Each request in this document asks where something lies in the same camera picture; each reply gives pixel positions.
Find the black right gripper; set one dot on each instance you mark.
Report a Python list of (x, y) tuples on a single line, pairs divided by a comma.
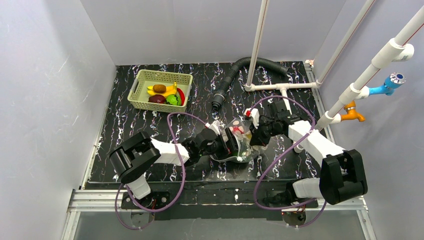
[(257, 131)]

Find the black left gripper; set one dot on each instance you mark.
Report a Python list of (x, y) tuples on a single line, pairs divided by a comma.
[(230, 145)]

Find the dark green bell pepper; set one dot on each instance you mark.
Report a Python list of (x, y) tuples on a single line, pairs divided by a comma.
[(245, 151)]

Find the clear zip top bag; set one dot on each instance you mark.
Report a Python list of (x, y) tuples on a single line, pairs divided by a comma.
[(257, 149)]

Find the red fake chili pepper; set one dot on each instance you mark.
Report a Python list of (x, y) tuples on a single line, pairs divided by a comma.
[(182, 96)]

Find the yellow fake banana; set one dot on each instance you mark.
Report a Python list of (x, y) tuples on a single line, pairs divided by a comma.
[(171, 89)]

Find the brown fake kiwi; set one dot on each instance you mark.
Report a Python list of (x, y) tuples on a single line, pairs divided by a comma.
[(159, 88)]

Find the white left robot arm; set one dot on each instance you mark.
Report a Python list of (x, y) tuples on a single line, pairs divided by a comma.
[(132, 158)]

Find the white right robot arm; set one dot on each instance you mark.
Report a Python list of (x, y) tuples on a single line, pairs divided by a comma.
[(342, 173)]

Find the orange tap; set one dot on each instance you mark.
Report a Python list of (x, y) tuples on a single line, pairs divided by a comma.
[(351, 113)]

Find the green plastic basket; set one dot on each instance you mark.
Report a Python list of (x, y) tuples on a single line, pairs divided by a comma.
[(138, 95)]

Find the blue tap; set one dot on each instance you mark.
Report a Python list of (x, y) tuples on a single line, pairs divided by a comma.
[(392, 82)]

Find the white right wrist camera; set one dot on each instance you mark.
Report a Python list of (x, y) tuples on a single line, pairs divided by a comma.
[(253, 115)]

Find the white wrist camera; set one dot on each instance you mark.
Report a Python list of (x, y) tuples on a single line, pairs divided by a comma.
[(214, 126), (253, 115)]

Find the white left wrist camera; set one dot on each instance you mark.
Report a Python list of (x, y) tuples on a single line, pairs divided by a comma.
[(214, 126)]

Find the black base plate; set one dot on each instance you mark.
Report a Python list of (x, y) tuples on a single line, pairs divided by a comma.
[(210, 200)]

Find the white PVC pipe frame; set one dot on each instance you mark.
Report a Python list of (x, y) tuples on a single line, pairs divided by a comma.
[(397, 49)]

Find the aluminium frame rail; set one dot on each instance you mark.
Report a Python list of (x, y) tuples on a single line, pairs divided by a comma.
[(96, 215)]

